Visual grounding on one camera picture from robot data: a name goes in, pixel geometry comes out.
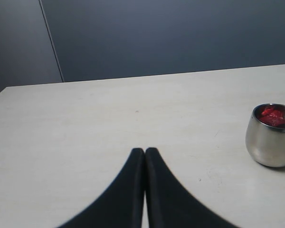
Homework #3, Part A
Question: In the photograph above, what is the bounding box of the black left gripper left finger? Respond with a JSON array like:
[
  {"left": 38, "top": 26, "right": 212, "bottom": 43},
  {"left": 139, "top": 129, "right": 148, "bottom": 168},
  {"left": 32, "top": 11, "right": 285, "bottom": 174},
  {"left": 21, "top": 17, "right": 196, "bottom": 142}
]
[{"left": 61, "top": 148, "right": 144, "bottom": 228}]

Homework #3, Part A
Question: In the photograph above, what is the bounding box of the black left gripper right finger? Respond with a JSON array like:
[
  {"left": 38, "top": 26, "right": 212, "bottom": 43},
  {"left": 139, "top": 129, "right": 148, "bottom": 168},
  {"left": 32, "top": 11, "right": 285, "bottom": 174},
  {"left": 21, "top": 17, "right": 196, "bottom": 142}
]
[{"left": 145, "top": 148, "right": 236, "bottom": 228}]

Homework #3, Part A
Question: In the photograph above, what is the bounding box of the red candy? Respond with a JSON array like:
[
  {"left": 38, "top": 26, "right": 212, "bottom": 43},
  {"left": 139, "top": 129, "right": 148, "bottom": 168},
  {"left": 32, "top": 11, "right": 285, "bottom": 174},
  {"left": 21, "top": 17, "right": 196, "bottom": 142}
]
[{"left": 259, "top": 105, "right": 285, "bottom": 129}]

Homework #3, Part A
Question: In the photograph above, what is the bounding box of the stainless steel cup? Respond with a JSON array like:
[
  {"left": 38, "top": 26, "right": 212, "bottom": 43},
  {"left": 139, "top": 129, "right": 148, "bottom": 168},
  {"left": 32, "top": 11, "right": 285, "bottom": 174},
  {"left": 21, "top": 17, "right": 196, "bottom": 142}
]
[{"left": 245, "top": 104, "right": 285, "bottom": 168}]

